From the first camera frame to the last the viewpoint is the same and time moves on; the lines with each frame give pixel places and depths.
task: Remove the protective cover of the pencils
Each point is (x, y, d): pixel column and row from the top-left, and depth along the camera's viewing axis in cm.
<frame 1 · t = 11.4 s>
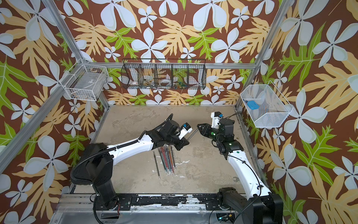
left hand: (189, 140, 81), fingers closed
right hand: (197, 125, 78), fingers open
black pencil lying apart: (156, 165, 90), on the table
bundle red green pencils: (168, 159, 91), on the table

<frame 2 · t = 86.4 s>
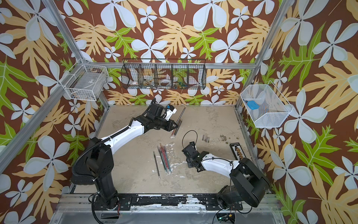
left hand: (178, 123, 84), fingers closed
right hand: (192, 159, 90), fingers open
the named things where they were.

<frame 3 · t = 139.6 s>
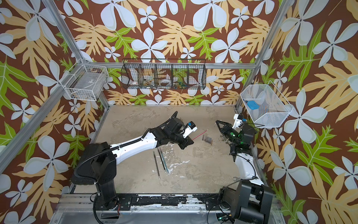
left hand: (193, 140, 79), fingers closed
right hand: (215, 122, 78), fingers closed
bundle red green pencils: (164, 163, 90), on the table
the other named things where they were.

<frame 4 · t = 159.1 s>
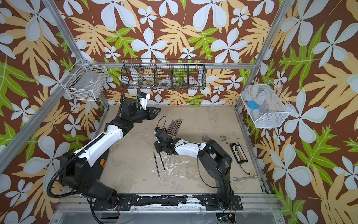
left hand: (159, 107, 79), fingers open
right hand: (156, 143, 91), fingers open
green pencil: (169, 127, 107), on the table
red pencil 2: (171, 127, 108), on the table
